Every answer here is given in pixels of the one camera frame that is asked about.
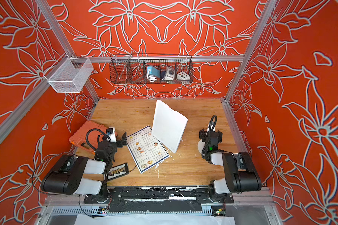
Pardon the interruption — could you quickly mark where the clear plastic wall bin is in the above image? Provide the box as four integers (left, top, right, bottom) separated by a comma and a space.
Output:
44, 58, 94, 93

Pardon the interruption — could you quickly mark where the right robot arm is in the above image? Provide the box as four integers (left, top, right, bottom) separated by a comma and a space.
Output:
198, 115, 262, 196

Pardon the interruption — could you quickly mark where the orange plastic tool case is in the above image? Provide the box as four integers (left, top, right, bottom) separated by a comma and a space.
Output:
69, 121, 108, 155

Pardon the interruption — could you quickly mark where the blue box in basket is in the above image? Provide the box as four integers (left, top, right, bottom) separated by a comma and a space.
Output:
146, 66, 161, 82

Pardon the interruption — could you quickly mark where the black wire wall basket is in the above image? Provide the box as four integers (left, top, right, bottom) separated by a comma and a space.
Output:
109, 53, 194, 84

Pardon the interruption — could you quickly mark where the grey device with knob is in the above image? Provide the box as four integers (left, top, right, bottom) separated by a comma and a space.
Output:
162, 67, 176, 81

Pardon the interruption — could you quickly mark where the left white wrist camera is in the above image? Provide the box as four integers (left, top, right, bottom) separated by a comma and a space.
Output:
106, 127, 117, 142

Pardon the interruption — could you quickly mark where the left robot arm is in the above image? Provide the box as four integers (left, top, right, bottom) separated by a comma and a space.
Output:
40, 128, 127, 196

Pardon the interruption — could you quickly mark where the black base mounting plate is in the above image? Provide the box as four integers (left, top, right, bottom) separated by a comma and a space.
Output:
83, 186, 234, 204

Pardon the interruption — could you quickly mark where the laminated dim sum menu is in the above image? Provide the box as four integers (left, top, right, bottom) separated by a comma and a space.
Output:
126, 126, 170, 174

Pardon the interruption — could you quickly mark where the white tape roll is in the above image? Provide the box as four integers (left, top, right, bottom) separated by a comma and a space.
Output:
197, 140, 206, 154

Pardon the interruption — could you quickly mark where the white narrow menu rack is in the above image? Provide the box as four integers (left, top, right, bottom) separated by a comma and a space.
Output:
152, 100, 188, 153

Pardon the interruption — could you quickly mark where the black board with connectors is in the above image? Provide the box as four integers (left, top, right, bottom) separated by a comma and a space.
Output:
104, 163, 130, 181

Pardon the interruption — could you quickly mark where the white button box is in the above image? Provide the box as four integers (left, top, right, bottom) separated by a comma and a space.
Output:
177, 71, 190, 82

